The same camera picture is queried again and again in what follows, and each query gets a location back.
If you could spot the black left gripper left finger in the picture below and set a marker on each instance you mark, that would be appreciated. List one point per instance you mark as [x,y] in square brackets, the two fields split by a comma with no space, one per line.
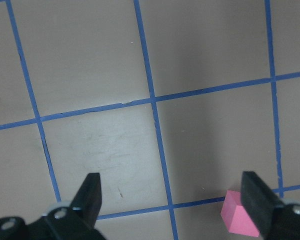
[87,201]

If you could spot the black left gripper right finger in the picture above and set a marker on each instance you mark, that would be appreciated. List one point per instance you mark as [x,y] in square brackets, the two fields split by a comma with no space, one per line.
[260,202]

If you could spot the pink cube near left base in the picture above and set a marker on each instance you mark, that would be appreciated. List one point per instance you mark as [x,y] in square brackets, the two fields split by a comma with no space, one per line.
[235,217]

